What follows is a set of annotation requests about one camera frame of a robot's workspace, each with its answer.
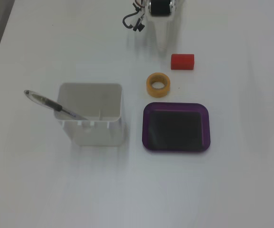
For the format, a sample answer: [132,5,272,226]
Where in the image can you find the clear black ballpoint pen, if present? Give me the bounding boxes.
[23,89,89,121]

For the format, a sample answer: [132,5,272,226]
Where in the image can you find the white plastic box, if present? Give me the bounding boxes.
[53,82,124,147]

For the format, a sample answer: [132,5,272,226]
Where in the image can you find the red rectangular block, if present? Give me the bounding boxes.
[170,53,195,71]

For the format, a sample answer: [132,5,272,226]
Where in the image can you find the dark cable bundle with connector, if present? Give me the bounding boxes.
[123,0,145,32]

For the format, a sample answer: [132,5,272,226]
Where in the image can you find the purple tray with black inside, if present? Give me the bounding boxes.
[142,102,211,153]

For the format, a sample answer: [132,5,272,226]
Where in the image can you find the yellow tape roll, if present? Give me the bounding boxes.
[146,73,171,98]

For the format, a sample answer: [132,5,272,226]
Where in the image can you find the white gripper, black motor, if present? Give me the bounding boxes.
[147,0,177,50]

